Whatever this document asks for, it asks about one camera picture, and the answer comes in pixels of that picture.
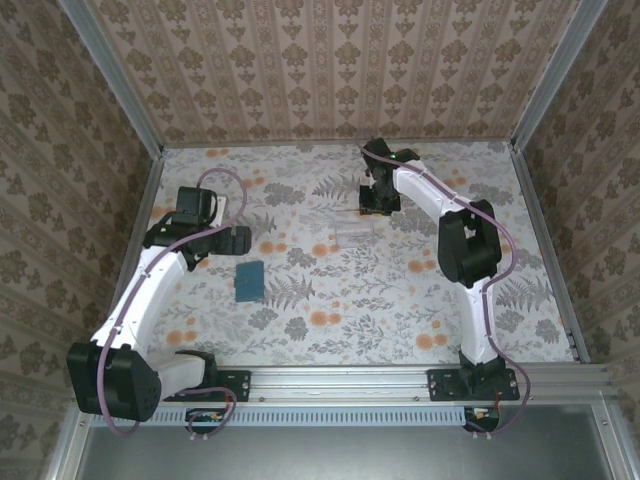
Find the teal leather card holder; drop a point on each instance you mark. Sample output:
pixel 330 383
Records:
pixel 250 282

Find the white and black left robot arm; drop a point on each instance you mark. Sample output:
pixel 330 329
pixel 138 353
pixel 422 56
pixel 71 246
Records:
pixel 145 295

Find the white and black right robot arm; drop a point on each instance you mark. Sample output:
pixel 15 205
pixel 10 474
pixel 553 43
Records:
pixel 470 250

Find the grey metal panel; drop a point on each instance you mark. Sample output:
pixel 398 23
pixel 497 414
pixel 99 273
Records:
pixel 350 455

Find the aluminium table side rail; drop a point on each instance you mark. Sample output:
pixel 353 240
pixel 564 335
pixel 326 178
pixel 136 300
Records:
pixel 149 192
pixel 548 250

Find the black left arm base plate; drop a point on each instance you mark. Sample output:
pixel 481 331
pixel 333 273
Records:
pixel 235 385

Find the aluminium mounting rail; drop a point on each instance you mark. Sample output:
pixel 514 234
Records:
pixel 340 382

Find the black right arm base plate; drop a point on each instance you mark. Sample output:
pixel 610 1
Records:
pixel 442 385

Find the aluminium frame post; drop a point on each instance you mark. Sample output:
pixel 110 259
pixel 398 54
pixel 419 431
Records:
pixel 560 75
pixel 110 75

